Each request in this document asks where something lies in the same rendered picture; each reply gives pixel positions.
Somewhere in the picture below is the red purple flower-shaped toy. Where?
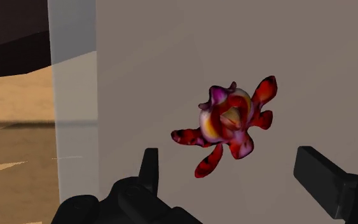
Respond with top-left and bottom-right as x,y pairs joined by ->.
170,75 -> 278,179

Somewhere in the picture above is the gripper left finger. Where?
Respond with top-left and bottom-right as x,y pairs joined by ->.
50,148 -> 203,224

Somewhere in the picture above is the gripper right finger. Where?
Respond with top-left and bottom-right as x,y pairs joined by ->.
293,146 -> 358,224

